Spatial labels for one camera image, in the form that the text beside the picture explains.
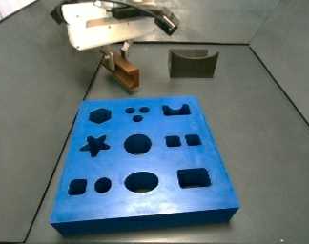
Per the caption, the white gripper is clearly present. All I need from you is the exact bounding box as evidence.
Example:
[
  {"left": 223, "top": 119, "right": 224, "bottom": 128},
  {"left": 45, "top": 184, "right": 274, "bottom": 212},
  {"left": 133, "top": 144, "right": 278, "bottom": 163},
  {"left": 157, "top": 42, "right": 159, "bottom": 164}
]
[{"left": 61, "top": 2, "right": 155, "bottom": 71}]

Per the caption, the brown arch bar object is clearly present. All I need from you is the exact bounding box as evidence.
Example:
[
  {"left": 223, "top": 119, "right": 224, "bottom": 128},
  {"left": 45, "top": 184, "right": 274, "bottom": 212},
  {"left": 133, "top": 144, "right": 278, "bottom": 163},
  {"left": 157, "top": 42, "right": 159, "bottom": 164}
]
[{"left": 100, "top": 49, "right": 139, "bottom": 90}]

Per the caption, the black curved fixture stand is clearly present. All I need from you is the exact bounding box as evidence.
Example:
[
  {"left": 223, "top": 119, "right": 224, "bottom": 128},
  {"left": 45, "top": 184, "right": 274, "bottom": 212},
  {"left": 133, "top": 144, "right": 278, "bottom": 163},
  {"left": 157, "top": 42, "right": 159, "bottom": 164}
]
[{"left": 168, "top": 49, "right": 219, "bottom": 78}]

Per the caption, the blue foam shape board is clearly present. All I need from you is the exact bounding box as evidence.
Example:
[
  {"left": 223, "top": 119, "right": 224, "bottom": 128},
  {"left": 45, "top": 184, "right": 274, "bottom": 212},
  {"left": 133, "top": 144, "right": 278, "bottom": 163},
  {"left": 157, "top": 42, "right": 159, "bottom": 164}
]
[{"left": 49, "top": 96, "right": 239, "bottom": 236}]

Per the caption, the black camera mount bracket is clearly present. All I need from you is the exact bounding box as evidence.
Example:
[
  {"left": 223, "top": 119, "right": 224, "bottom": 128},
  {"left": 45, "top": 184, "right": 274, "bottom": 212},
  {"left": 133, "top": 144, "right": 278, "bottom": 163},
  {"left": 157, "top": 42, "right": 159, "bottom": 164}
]
[{"left": 49, "top": 0, "right": 180, "bottom": 36}]

